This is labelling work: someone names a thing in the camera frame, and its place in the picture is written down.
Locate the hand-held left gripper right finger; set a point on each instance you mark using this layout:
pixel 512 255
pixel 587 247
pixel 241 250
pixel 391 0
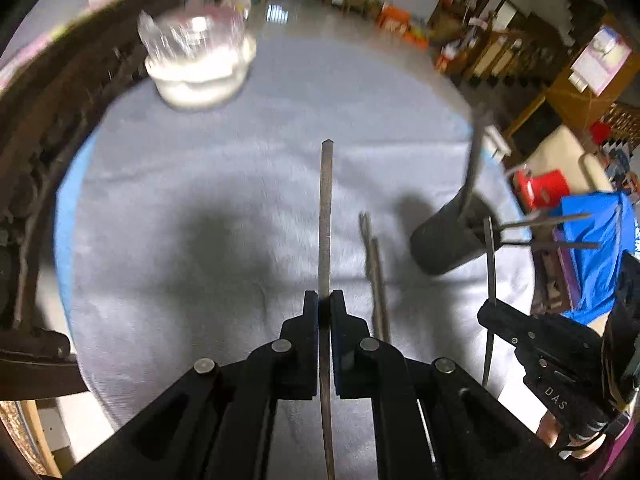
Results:
pixel 345 330

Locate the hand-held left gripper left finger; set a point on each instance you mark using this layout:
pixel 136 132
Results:
pixel 305 330

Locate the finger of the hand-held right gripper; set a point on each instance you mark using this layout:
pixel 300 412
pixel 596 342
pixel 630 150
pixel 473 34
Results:
pixel 505 322

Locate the dark wooden chopstick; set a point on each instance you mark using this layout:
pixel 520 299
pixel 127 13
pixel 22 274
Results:
pixel 491 260
pixel 550 220
pixel 555 245
pixel 326 210
pixel 366 240
pixel 380 285

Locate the grey metal utensil holder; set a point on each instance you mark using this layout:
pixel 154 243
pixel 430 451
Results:
pixel 445 240

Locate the person's right forearm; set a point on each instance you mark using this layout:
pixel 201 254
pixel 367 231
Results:
pixel 622 445

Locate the person's right hand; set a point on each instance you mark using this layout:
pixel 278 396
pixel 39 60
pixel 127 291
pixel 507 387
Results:
pixel 550 430

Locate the blue bag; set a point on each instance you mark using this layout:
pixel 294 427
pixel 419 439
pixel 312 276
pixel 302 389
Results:
pixel 600 265

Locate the red plastic stool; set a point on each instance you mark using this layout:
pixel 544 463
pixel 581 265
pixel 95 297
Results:
pixel 545 190

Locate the grey tablecloth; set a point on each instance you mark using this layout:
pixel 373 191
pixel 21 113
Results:
pixel 225 200

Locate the small white stool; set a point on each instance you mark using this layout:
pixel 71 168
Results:
pixel 495 140

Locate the wooden stair railing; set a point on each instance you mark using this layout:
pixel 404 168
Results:
pixel 505 57

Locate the white bowl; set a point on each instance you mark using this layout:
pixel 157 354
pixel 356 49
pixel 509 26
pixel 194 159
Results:
pixel 200 80

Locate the orange cardboard box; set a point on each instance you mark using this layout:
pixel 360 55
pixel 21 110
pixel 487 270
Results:
pixel 395 17

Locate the clear plastic bag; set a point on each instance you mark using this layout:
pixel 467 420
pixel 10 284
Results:
pixel 190 35

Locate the carved dark wooden sideboard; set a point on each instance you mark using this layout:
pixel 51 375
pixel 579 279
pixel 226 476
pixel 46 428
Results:
pixel 35 125

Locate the wall poster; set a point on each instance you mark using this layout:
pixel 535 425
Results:
pixel 600 60

